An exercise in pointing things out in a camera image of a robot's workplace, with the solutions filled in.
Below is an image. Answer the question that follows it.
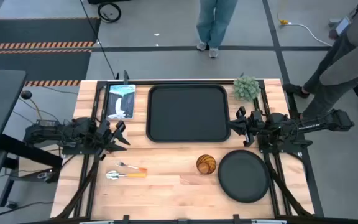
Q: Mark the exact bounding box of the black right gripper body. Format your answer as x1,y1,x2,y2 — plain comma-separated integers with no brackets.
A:
235,106,262,147

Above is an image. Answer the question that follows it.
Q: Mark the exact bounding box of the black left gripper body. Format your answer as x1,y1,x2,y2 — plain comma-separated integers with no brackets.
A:
93,119,127,161

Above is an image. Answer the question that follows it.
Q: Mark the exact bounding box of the fork with orange handle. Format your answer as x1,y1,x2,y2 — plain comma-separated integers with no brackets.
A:
115,160,148,173

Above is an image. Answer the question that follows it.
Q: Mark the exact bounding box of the spoon with yellow handle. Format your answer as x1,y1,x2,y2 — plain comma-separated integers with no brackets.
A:
105,170,147,181

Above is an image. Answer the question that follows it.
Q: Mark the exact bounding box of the black round plate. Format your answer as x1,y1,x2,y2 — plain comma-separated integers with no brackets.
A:
218,149,272,203

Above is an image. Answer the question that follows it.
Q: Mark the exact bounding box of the amber patterned cup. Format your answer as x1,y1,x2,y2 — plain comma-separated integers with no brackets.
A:
196,154,217,175

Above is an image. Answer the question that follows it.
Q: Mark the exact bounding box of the black rectangular tray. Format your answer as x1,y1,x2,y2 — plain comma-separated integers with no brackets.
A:
145,83,232,143

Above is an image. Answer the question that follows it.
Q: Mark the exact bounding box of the waterfall picture book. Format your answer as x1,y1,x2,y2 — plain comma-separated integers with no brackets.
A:
106,83,137,121

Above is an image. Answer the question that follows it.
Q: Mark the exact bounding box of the green potted plant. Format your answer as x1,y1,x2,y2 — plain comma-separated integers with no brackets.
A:
232,75,262,102

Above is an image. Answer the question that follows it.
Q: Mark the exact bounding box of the black hazard-striped floor mat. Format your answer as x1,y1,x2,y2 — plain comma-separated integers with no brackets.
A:
0,49,93,87
0,17,101,50

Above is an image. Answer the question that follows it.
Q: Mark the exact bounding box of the person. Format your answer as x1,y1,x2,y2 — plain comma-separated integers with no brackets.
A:
196,0,239,59
283,0,358,121

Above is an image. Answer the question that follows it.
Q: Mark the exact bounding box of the white smartphone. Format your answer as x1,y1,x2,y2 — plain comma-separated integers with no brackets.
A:
335,16,351,37

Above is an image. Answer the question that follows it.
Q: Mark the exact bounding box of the black floor cable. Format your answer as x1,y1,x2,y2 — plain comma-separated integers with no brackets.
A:
79,0,117,80

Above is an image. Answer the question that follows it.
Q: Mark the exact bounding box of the white cable with yellow plug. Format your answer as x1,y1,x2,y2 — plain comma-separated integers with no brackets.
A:
277,12,332,47

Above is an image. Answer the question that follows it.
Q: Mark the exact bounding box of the coiled black cable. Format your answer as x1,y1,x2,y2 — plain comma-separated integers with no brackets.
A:
97,2,122,24

